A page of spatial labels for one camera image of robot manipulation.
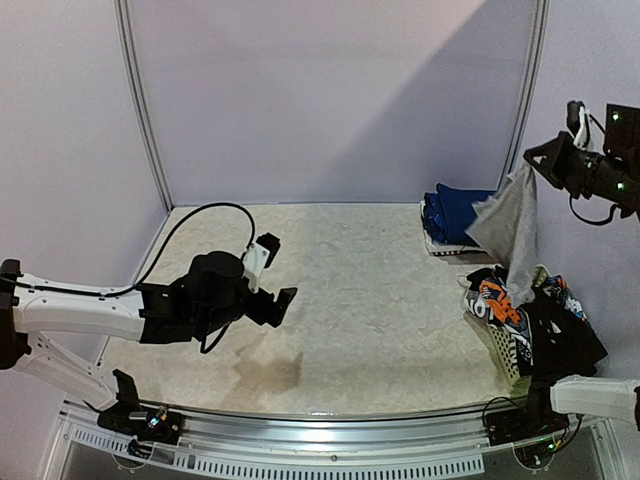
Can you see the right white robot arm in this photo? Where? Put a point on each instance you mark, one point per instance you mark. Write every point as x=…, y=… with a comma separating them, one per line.
x=617, y=181

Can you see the colourful graphic print garment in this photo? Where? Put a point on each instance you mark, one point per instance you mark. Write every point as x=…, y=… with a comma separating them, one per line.
x=557, y=287

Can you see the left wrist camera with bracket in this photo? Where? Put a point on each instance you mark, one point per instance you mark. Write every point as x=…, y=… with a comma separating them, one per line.
x=258, y=257

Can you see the folded blue garment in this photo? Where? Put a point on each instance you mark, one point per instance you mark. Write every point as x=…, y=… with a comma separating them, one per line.
x=448, y=212

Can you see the grey tank top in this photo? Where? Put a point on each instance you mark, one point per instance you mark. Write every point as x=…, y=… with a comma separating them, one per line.
x=505, y=227

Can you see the left aluminium corner post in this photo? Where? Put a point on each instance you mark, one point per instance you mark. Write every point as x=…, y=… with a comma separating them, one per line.
x=136, y=86

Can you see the right aluminium corner post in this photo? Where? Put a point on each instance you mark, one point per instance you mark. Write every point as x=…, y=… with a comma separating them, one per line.
x=527, y=88

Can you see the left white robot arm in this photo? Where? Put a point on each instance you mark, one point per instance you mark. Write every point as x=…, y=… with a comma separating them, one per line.
x=143, y=314

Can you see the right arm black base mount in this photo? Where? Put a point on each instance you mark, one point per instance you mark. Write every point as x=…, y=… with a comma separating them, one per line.
x=506, y=421

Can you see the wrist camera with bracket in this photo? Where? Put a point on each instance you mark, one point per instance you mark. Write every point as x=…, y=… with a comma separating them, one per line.
x=579, y=120
x=258, y=257

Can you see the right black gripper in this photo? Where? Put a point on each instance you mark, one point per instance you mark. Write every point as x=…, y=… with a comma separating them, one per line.
x=560, y=163

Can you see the white perforated laundry basket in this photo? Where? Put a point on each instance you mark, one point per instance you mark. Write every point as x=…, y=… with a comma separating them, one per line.
x=507, y=350

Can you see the aluminium front rail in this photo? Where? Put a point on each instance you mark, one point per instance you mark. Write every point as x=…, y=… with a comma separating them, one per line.
x=447, y=444

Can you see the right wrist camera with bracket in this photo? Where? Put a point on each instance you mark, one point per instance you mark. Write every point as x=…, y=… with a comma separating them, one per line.
x=579, y=120

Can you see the aluminium corner post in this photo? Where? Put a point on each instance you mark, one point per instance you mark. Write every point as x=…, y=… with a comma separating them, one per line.
x=136, y=86
x=527, y=88

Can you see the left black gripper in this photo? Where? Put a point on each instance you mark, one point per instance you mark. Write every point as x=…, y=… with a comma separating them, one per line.
x=261, y=312

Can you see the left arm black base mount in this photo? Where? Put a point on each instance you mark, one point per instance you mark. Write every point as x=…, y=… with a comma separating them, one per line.
x=129, y=417

